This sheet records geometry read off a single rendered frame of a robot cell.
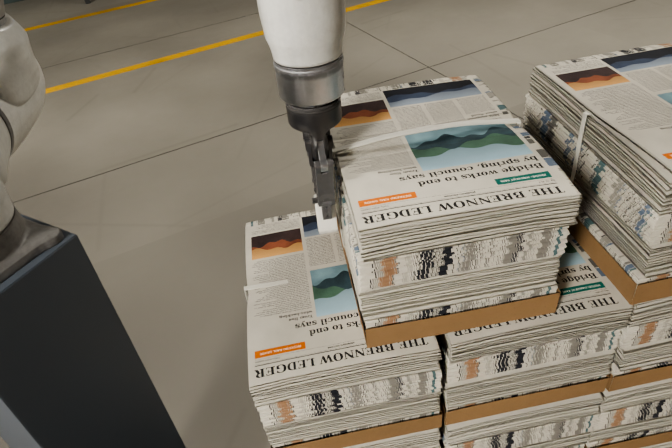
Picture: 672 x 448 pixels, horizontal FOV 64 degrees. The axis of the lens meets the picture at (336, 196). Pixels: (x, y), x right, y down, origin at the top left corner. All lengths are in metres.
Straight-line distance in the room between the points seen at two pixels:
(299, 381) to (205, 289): 1.39
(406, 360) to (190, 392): 1.17
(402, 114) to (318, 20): 0.29
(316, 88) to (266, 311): 0.39
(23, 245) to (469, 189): 0.62
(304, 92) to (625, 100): 0.50
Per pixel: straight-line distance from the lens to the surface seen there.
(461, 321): 0.82
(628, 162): 0.85
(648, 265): 0.87
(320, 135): 0.73
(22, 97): 0.95
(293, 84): 0.69
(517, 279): 0.80
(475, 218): 0.69
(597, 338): 0.97
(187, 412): 1.86
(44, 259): 0.87
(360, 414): 0.93
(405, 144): 0.81
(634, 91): 0.97
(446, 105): 0.91
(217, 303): 2.11
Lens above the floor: 1.48
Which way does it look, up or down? 37 degrees down
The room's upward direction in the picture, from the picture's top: 7 degrees counter-clockwise
